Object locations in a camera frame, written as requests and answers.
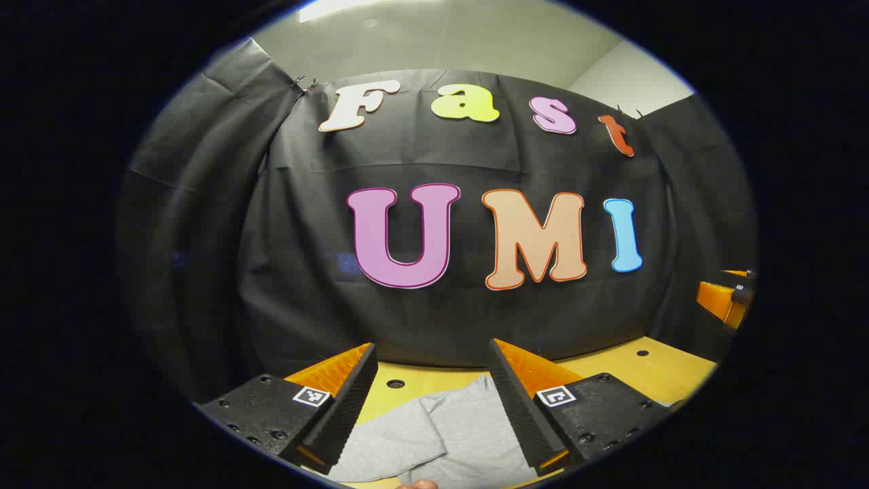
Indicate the grey zip-neck sweatshirt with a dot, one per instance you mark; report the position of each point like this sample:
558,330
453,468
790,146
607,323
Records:
455,435

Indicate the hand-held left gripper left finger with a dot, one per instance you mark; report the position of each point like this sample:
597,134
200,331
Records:
353,407

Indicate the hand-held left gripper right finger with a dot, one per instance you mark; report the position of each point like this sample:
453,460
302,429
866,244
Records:
519,407

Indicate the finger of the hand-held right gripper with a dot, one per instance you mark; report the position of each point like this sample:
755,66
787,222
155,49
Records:
719,299

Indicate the black backdrop cloth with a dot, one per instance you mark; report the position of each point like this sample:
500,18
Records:
421,319

